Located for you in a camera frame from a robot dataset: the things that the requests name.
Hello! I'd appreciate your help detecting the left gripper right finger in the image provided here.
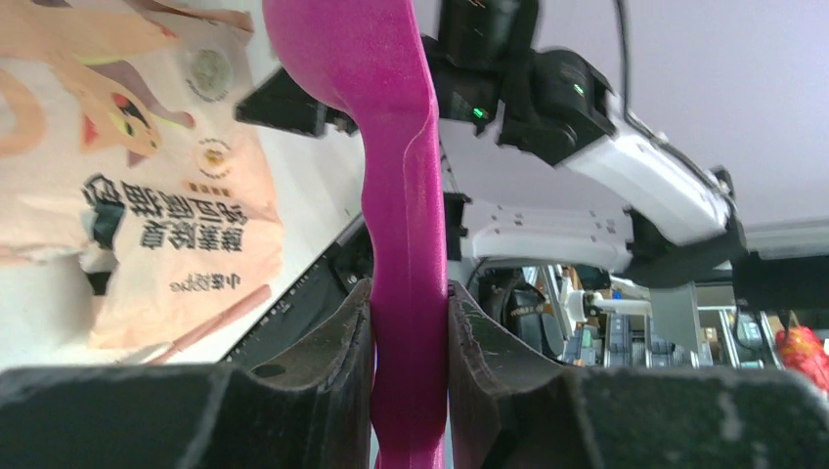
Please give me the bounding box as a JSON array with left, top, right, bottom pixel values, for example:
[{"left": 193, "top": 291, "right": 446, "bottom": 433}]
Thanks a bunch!
[{"left": 448, "top": 282, "right": 828, "bottom": 469}]

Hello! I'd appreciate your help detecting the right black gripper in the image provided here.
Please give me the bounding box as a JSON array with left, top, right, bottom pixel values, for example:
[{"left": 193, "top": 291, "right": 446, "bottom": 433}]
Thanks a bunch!
[{"left": 422, "top": 0, "right": 617, "bottom": 166}]

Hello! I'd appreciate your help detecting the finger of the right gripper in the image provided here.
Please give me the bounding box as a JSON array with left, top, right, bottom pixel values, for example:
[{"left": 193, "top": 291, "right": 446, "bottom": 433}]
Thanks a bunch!
[{"left": 234, "top": 68, "right": 360, "bottom": 139}]

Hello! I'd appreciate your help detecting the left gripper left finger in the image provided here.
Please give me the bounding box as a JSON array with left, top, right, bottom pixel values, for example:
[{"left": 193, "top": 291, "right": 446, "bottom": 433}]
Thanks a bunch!
[{"left": 1, "top": 280, "right": 374, "bottom": 468}]

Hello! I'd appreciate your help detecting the magenta plastic scoop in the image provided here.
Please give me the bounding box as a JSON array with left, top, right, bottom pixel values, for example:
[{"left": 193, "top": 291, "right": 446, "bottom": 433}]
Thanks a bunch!
[{"left": 262, "top": 1, "right": 448, "bottom": 468}]

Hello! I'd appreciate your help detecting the pink cat litter bag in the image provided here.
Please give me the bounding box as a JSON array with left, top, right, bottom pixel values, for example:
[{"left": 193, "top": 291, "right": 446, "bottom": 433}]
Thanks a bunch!
[{"left": 1, "top": 1, "right": 283, "bottom": 367}]

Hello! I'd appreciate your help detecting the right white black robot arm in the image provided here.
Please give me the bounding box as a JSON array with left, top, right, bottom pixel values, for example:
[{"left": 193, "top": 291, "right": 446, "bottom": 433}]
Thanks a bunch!
[{"left": 237, "top": 1, "right": 745, "bottom": 295}]

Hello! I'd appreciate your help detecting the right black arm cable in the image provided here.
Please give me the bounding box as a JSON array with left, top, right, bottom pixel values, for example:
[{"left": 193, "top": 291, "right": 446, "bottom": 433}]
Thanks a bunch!
[{"left": 611, "top": 0, "right": 636, "bottom": 118}]

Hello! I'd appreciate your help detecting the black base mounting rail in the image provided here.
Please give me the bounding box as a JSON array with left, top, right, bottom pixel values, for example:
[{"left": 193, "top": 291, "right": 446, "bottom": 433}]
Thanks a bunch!
[{"left": 223, "top": 216, "right": 373, "bottom": 369}]

